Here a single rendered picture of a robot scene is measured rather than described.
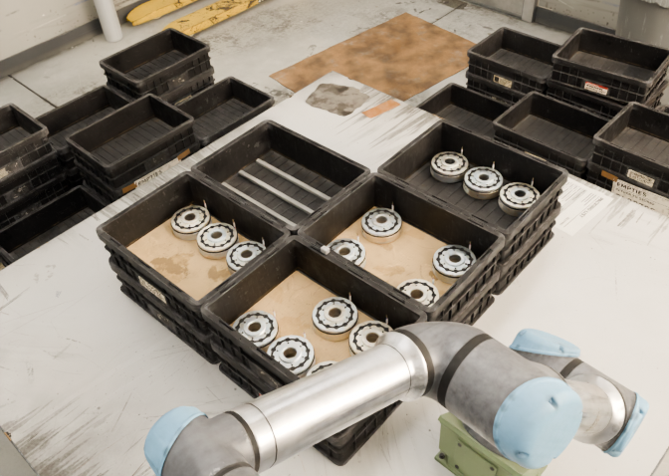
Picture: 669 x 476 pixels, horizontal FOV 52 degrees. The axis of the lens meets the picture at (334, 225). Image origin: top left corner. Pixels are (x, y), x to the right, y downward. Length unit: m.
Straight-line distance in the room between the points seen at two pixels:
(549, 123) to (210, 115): 1.44
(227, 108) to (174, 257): 1.45
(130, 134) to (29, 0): 1.91
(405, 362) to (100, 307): 1.16
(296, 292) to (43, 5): 3.36
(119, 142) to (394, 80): 1.71
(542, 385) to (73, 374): 1.21
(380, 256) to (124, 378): 0.68
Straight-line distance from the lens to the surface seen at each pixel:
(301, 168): 1.98
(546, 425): 0.89
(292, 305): 1.61
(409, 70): 4.03
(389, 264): 1.68
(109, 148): 2.84
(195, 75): 3.18
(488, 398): 0.90
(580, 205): 2.10
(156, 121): 2.92
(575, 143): 2.89
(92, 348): 1.83
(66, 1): 4.74
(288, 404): 0.79
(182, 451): 0.73
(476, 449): 1.38
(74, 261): 2.07
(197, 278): 1.71
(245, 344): 1.43
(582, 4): 4.43
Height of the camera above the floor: 2.05
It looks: 43 degrees down
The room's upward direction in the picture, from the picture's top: 5 degrees counter-clockwise
